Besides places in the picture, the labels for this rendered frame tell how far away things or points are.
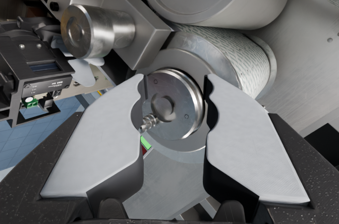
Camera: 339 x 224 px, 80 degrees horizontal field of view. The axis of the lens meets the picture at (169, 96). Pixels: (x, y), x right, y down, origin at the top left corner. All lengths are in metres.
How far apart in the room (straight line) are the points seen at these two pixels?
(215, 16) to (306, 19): 0.33
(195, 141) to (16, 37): 0.21
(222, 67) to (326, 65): 0.35
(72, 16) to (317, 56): 0.45
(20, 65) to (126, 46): 0.09
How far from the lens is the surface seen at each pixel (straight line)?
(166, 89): 0.20
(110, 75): 0.30
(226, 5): 0.19
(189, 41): 0.20
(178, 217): 0.88
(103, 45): 0.17
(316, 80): 0.52
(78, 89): 0.53
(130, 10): 0.20
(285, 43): 0.51
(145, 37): 0.19
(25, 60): 0.23
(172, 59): 0.21
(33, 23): 0.27
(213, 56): 0.19
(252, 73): 0.29
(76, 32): 0.17
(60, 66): 0.23
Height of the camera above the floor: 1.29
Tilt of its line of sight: 13 degrees down
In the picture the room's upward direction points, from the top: 137 degrees clockwise
